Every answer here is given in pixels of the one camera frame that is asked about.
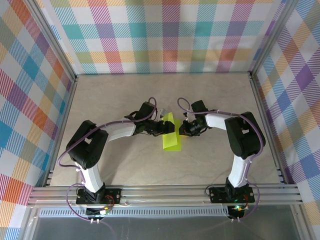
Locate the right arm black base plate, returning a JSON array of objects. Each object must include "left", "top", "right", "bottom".
[{"left": 208, "top": 186, "right": 256, "bottom": 204}]

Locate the aluminium table side rail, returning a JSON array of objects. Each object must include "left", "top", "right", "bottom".
[
  {"left": 248, "top": 72, "right": 286, "bottom": 185},
  {"left": 41, "top": 74, "right": 80, "bottom": 188}
]

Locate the aluminium frame crossbar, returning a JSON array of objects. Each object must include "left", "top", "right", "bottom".
[{"left": 26, "top": 183, "right": 304, "bottom": 209}]

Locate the slotted grey cable duct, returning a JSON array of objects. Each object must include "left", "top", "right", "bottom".
[{"left": 39, "top": 208, "right": 230, "bottom": 218}]

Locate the grey metal sheet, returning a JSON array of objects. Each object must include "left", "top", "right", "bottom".
[{"left": 31, "top": 215, "right": 302, "bottom": 240}]

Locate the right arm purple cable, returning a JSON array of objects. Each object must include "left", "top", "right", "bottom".
[{"left": 176, "top": 97, "right": 267, "bottom": 223}]

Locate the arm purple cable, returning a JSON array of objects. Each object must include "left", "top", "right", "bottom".
[
  {"left": 176, "top": 97, "right": 267, "bottom": 223},
  {"left": 57, "top": 96, "right": 158, "bottom": 225}
]

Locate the yellow-green paper sheet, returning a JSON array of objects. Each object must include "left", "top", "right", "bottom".
[{"left": 161, "top": 112, "right": 183, "bottom": 152}]

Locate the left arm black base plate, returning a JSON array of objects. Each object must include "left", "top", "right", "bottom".
[{"left": 75, "top": 187, "right": 123, "bottom": 205}]

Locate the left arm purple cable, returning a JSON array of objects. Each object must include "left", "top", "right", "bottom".
[{"left": 57, "top": 96, "right": 158, "bottom": 225}]

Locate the aluminium frame post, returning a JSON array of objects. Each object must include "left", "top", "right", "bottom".
[
  {"left": 23, "top": 0, "right": 79, "bottom": 85},
  {"left": 248, "top": 0, "right": 302, "bottom": 80}
]

